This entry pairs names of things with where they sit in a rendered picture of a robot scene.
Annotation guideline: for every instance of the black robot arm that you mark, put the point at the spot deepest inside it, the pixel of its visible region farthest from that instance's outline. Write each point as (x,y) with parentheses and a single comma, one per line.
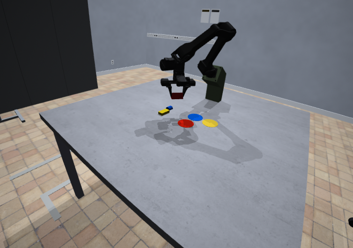
(223,30)

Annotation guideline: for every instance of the red circle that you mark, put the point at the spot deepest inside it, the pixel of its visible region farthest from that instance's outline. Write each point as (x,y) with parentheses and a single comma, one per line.
(185,123)

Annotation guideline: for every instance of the yellow circle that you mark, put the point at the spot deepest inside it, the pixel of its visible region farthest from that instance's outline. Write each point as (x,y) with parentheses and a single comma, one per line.
(209,123)

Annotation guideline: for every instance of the yellow block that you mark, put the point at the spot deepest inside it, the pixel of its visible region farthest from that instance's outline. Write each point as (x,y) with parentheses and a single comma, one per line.
(163,112)

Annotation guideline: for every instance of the blue circle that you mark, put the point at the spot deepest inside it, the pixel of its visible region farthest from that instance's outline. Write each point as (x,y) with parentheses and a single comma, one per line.
(195,117)

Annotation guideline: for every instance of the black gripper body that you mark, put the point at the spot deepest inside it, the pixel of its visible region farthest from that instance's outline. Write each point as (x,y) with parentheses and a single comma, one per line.
(166,82)

